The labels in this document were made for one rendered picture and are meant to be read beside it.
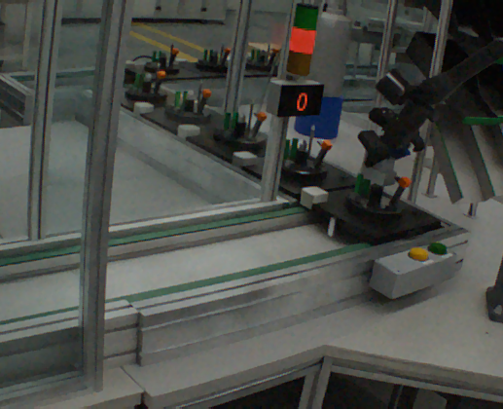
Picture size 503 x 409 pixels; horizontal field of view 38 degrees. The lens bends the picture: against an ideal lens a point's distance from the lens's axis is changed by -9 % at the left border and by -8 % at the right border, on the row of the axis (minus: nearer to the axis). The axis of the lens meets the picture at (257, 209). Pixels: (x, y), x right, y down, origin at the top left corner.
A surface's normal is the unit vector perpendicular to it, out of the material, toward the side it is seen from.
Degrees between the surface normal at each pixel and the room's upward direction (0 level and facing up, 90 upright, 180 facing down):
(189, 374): 0
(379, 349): 0
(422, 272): 90
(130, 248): 90
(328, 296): 90
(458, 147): 45
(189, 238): 90
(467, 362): 0
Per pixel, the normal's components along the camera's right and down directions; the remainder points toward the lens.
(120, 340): 0.63, 0.36
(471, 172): 0.44, -0.38
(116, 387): 0.15, -0.92
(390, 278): -0.76, 0.13
